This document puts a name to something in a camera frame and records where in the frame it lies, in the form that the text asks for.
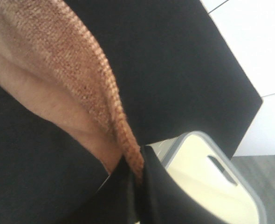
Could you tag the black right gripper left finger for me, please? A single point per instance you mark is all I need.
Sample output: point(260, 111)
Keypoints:
point(113, 203)

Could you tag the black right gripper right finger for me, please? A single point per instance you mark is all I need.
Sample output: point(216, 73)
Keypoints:
point(160, 200)

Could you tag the brown towel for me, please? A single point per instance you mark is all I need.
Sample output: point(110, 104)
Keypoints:
point(54, 66)

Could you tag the white plastic bin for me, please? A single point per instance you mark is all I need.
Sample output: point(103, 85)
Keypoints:
point(203, 171)

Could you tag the black table cloth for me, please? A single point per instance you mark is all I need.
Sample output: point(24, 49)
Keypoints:
point(175, 74)

